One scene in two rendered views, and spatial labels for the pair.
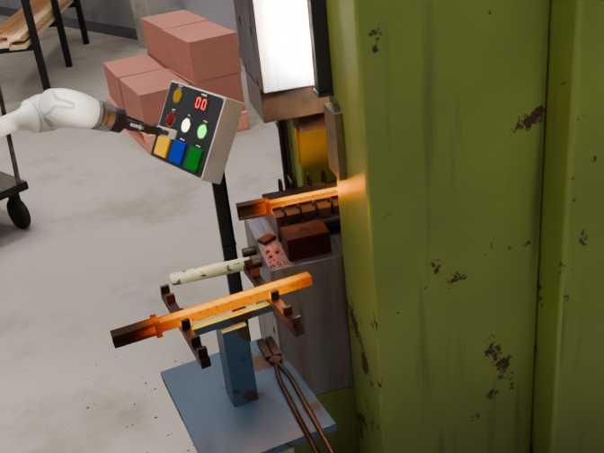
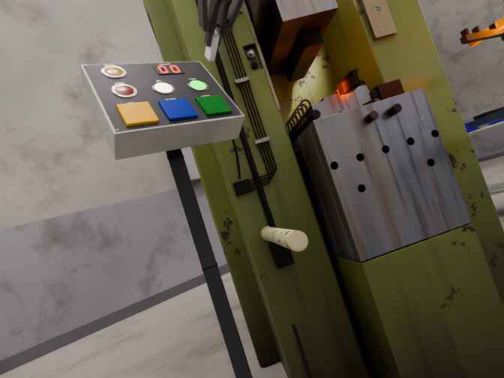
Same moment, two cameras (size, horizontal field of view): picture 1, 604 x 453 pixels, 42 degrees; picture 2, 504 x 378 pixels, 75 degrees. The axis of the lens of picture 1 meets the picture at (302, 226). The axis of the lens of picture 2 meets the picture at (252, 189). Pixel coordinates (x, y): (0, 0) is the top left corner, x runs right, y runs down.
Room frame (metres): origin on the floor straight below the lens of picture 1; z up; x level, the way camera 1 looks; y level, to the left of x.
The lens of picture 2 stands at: (2.35, 1.18, 0.71)
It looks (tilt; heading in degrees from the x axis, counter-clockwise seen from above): 4 degrees up; 275
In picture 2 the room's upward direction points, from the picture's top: 18 degrees counter-clockwise
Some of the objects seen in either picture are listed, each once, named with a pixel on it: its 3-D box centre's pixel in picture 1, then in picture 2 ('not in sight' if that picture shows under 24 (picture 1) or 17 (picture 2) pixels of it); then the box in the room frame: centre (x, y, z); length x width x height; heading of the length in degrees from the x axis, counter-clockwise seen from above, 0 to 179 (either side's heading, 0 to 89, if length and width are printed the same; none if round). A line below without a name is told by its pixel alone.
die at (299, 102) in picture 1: (328, 83); (292, 36); (2.12, -0.12, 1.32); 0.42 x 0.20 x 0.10; 102
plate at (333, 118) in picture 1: (335, 141); (378, 16); (1.80, -0.10, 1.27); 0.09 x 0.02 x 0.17; 12
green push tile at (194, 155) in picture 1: (194, 159); (213, 106); (2.46, 0.33, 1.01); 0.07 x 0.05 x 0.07; 37
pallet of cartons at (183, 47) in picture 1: (168, 76); not in sight; (5.87, 0.87, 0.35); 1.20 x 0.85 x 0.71; 29
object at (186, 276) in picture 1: (234, 266); (280, 236); (2.40, 0.25, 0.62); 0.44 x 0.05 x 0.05; 102
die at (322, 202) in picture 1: (338, 200); (322, 121); (2.12, -0.12, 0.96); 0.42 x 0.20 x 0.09; 102
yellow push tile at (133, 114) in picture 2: (164, 146); (137, 115); (2.62, 0.45, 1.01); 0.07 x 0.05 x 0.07; 37
